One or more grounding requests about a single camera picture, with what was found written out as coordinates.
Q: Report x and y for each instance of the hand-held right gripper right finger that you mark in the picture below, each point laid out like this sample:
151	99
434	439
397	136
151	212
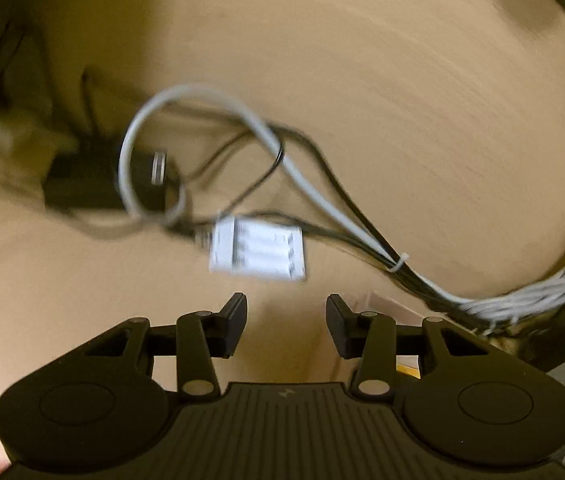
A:
341	325

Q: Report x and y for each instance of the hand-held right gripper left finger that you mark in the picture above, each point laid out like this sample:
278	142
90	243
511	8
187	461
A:
232	325

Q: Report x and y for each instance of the white usb hub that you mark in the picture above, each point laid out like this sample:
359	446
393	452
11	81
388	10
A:
257	247

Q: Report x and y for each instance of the black power adapter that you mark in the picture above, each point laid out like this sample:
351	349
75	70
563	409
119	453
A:
82	182

